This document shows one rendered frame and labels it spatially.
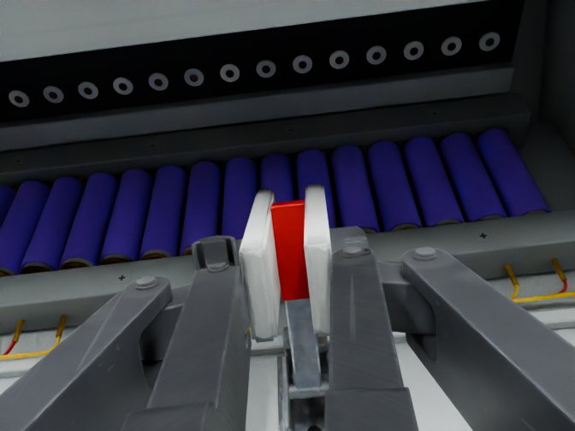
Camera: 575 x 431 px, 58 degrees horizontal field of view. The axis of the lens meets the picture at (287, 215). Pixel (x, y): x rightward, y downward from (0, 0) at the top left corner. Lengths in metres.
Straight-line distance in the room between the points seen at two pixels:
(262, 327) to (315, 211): 0.04
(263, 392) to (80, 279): 0.10
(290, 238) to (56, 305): 0.12
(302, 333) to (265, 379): 0.04
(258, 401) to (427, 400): 0.07
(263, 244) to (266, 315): 0.02
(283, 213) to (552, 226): 0.13
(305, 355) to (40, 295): 0.13
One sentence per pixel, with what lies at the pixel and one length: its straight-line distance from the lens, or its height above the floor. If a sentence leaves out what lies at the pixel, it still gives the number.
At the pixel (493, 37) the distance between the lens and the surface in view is 0.32.
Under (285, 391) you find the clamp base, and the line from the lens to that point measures 0.20.
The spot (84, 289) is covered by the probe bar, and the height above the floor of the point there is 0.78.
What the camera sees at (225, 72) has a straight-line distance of 0.30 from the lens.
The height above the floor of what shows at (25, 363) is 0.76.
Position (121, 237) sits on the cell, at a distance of 0.28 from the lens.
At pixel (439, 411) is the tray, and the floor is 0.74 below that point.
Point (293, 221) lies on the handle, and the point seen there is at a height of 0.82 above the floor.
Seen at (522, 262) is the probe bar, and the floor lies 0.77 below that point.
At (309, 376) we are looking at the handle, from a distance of 0.20.
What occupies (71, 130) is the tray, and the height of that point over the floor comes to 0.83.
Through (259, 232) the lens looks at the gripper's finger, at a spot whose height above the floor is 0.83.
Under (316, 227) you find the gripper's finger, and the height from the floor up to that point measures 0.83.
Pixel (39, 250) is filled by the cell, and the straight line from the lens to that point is 0.29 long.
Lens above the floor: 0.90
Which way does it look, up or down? 24 degrees down
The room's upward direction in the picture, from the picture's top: 7 degrees counter-clockwise
